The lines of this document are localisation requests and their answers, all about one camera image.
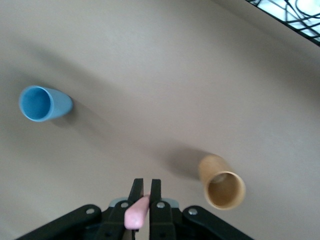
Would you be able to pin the pink chopstick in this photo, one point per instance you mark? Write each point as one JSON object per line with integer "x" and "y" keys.
{"x": 135, "y": 215}

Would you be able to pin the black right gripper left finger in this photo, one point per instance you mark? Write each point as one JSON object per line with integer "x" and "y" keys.
{"x": 115, "y": 220}

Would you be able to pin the blue cup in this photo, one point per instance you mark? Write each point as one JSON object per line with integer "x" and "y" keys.
{"x": 60, "y": 105}

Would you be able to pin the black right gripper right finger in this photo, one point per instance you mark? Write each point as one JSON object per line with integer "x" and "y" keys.
{"x": 161, "y": 220}

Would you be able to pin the wooden cup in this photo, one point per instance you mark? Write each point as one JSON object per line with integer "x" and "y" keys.
{"x": 212, "y": 170}

